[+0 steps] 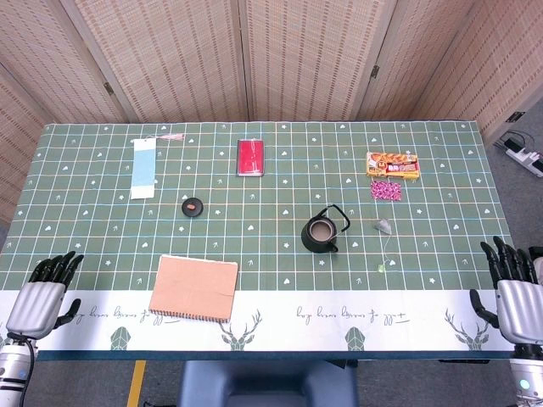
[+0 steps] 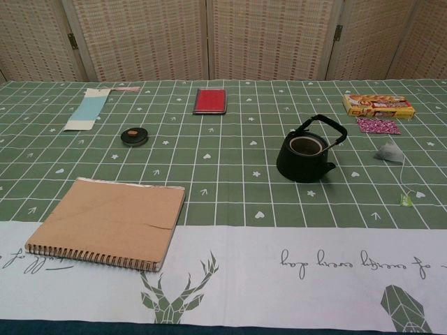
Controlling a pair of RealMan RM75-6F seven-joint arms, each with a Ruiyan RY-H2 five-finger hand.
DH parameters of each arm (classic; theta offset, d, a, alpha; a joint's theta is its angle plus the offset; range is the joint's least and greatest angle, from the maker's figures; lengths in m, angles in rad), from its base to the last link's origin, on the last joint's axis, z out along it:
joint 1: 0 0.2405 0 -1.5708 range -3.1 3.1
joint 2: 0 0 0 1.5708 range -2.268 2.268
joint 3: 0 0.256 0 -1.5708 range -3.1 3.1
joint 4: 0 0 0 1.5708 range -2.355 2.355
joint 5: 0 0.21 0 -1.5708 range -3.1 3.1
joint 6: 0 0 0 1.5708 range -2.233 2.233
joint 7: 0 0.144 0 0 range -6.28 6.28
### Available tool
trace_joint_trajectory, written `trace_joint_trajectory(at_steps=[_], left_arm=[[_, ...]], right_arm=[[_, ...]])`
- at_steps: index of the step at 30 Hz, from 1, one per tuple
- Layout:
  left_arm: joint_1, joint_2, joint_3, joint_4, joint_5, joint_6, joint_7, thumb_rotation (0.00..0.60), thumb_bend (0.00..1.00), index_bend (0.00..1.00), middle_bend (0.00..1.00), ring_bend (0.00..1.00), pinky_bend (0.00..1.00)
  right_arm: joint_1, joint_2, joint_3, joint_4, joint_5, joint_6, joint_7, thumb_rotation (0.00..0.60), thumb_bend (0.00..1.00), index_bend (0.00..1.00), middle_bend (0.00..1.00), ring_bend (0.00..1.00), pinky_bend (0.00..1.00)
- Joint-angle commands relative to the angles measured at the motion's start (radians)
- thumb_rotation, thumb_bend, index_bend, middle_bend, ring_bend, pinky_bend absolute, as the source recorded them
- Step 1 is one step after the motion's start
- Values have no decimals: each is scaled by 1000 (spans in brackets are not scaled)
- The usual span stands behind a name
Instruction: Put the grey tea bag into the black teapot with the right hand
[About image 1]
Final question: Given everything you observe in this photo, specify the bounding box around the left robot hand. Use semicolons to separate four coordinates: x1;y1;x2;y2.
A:
5;250;85;340

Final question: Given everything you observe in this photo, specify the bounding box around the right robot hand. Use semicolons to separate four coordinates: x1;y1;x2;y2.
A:
468;236;543;345

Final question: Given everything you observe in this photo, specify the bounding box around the grey tea bag with string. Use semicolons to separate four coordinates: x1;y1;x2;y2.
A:
372;218;395;273

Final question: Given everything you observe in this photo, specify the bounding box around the blue robot base seat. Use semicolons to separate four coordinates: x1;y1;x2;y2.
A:
177;360;360;407

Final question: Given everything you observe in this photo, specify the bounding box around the black round lid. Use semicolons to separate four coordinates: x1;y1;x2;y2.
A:
182;197;205;219

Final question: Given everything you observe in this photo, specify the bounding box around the black cast iron teapot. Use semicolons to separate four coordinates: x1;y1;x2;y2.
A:
300;203;352;254

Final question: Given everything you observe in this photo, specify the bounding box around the white power strip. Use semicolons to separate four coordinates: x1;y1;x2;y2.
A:
504;139;543;178

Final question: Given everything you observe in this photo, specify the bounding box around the brown spiral notebook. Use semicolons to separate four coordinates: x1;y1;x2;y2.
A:
148;254;240;324

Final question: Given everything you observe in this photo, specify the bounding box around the blue white bookmark with tassel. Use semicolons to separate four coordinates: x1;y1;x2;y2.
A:
129;133;186;200

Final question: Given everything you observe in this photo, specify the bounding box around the pink patterned packet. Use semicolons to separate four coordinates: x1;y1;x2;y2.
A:
370;180;402;201

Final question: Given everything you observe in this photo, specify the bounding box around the orange snack box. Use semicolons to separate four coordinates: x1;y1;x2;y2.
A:
366;150;421;181

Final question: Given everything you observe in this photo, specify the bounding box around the green grid tablecloth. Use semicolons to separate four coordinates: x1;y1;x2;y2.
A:
0;121;517;361

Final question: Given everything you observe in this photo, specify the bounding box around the woven folding screen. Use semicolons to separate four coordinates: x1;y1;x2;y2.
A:
0;0;543;226

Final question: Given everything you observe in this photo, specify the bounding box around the black power cable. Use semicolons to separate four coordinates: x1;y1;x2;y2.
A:
494;130;536;150

